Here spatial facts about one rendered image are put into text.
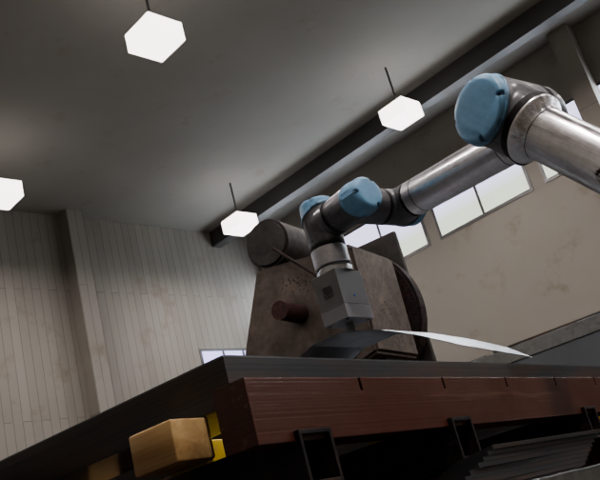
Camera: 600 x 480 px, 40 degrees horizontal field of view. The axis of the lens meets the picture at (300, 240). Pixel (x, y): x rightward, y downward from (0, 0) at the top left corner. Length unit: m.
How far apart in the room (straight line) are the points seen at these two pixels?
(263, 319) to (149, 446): 5.49
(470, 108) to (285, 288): 4.90
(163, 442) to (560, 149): 0.76
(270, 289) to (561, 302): 6.76
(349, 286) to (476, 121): 0.47
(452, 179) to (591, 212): 10.65
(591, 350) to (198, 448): 1.62
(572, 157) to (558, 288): 11.11
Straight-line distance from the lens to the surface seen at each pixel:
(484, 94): 1.36
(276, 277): 6.25
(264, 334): 6.26
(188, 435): 0.79
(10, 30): 9.77
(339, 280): 1.63
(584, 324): 2.30
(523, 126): 1.32
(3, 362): 12.47
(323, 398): 0.82
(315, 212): 1.68
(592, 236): 12.19
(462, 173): 1.58
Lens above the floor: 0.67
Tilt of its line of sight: 20 degrees up
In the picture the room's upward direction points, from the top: 15 degrees counter-clockwise
